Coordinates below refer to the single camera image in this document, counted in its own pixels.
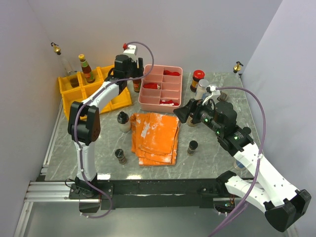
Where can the red sock top compartment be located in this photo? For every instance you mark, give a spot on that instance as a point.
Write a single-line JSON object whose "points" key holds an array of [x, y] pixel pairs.
{"points": [[169, 73]]}

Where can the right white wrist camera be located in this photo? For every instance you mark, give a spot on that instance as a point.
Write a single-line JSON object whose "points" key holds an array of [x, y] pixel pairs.
{"points": [[211, 95]]}

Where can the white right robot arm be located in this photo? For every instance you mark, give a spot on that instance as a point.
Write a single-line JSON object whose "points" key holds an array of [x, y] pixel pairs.
{"points": [[280, 201]]}

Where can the brass clamp wall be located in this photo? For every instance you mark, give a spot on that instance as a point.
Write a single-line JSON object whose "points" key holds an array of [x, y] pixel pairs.
{"points": [[56, 48], [237, 67]]}

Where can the silver lid glass jar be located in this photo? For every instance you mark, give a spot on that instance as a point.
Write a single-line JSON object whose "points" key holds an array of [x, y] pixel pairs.
{"points": [[201, 91]]}

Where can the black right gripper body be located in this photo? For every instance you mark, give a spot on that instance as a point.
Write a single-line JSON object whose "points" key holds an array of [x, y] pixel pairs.
{"points": [[204, 114]]}

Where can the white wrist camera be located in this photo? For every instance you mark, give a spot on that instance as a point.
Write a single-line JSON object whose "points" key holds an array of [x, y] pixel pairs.
{"points": [[131, 51], [211, 95]]}

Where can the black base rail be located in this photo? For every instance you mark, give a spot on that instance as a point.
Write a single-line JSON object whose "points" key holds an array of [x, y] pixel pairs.
{"points": [[149, 193]]}

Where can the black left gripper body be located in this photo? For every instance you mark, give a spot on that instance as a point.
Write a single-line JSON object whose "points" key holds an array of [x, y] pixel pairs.
{"points": [[134, 71]]}

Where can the dark spice shaker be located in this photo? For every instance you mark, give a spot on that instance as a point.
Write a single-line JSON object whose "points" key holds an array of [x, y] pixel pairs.
{"points": [[120, 155]]}

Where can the sauce bottle green label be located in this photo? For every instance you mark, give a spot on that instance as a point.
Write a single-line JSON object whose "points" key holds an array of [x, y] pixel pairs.
{"points": [[86, 69]]}

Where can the red white sock bottom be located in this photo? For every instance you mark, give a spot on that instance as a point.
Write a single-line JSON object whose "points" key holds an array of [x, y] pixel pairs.
{"points": [[168, 103]]}

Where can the brown spice jar under gripper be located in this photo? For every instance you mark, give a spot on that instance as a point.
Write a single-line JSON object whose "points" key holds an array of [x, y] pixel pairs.
{"points": [[190, 121]]}

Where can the red sock middle compartment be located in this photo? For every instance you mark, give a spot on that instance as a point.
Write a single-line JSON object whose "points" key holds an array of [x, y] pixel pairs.
{"points": [[151, 85]]}

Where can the dark brown jar back right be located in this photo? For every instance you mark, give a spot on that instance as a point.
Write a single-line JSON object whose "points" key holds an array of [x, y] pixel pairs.
{"points": [[222, 97]]}

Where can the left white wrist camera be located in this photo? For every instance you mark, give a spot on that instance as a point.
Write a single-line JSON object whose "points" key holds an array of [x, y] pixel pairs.
{"points": [[131, 51]]}

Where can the orange tie-dye cloth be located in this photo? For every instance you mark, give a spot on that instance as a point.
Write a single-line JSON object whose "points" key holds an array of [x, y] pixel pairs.
{"points": [[154, 138]]}

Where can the brass clamp right wall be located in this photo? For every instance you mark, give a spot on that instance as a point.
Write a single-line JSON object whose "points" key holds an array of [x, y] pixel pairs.
{"points": [[237, 67]]}

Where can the pink divided tray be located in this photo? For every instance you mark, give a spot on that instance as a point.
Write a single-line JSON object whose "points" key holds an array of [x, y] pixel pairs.
{"points": [[170, 88]]}

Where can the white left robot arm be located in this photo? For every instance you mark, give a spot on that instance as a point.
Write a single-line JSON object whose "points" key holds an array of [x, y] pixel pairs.
{"points": [[84, 119]]}

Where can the sauce bottle yellow cap back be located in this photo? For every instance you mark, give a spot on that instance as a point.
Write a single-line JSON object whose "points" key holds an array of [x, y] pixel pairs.
{"points": [[137, 85]]}

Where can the red sock compartment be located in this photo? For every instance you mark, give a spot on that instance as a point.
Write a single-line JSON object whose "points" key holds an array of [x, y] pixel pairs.
{"points": [[151, 85], [169, 73]]}

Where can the dark spice jar right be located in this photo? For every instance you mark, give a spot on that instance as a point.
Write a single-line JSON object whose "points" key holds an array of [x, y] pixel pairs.
{"points": [[192, 147]]}

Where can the red lid sauce jar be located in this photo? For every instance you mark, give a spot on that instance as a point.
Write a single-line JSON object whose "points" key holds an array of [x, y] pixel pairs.
{"points": [[196, 77]]}

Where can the brass clamp left wall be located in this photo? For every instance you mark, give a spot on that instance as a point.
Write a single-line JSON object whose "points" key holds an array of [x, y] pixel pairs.
{"points": [[56, 48]]}

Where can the aluminium frame rail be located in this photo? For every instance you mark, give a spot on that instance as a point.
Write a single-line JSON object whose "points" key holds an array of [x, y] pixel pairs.
{"points": [[60, 161]]}

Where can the white bottle black cap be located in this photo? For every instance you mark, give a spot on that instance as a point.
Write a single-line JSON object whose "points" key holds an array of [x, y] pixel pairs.
{"points": [[123, 122]]}

